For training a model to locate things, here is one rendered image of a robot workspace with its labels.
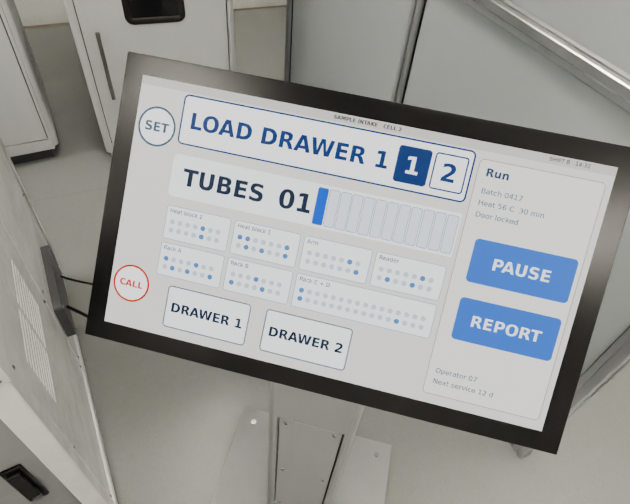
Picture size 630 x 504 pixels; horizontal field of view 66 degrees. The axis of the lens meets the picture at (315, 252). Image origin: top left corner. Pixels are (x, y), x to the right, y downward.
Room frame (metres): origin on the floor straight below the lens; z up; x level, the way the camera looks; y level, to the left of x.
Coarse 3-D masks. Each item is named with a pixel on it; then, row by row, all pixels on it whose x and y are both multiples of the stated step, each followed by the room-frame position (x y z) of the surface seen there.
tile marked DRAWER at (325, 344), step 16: (272, 320) 0.29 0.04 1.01; (288, 320) 0.29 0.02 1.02; (304, 320) 0.29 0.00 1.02; (272, 336) 0.28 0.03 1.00; (288, 336) 0.28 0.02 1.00; (304, 336) 0.28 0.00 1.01; (320, 336) 0.28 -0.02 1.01; (336, 336) 0.28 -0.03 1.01; (352, 336) 0.28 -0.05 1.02; (272, 352) 0.27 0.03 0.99; (288, 352) 0.27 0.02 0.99; (304, 352) 0.27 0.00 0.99; (320, 352) 0.27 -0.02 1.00; (336, 352) 0.27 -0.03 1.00; (336, 368) 0.26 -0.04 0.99
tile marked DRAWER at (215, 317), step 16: (176, 288) 0.31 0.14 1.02; (176, 304) 0.30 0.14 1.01; (192, 304) 0.30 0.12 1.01; (208, 304) 0.30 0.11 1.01; (224, 304) 0.30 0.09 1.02; (240, 304) 0.30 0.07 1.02; (176, 320) 0.29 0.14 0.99; (192, 320) 0.29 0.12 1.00; (208, 320) 0.29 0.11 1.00; (224, 320) 0.29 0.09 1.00; (240, 320) 0.29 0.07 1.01; (208, 336) 0.28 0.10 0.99; (224, 336) 0.28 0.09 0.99; (240, 336) 0.28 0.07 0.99
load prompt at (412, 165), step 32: (192, 96) 0.44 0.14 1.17; (192, 128) 0.42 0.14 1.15; (224, 128) 0.42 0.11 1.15; (256, 128) 0.42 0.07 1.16; (288, 128) 0.42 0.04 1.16; (320, 128) 0.42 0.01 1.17; (352, 128) 0.42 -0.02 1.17; (288, 160) 0.40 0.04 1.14; (320, 160) 0.40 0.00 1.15; (352, 160) 0.40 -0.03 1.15; (384, 160) 0.40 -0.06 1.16; (416, 160) 0.40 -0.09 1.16; (448, 160) 0.40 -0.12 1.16; (416, 192) 0.38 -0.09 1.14; (448, 192) 0.38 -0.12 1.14
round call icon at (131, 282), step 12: (120, 264) 0.33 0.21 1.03; (132, 264) 0.33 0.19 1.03; (120, 276) 0.32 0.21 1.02; (132, 276) 0.32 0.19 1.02; (144, 276) 0.32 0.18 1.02; (120, 288) 0.31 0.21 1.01; (132, 288) 0.31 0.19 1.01; (144, 288) 0.31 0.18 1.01; (120, 300) 0.30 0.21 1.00; (132, 300) 0.30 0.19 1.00; (144, 300) 0.31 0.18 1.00
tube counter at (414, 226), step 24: (288, 192) 0.38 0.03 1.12; (312, 192) 0.38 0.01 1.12; (336, 192) 0.38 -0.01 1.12; (360, 192) 0.38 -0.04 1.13; (288, 216) 0.36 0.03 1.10; (312, 216) 0.36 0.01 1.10; (336, 216) 0.36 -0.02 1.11; (360, 216) 0.36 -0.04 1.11; (384, 216) 0.36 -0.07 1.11; (408, 216) 0.36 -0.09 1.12; (432, 216) 0.36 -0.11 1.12; (456, 216) 0.36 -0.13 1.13; (384, 240) 0.35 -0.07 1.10; (408, 240) 0.35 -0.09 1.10; (432, 240) 0.35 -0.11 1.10
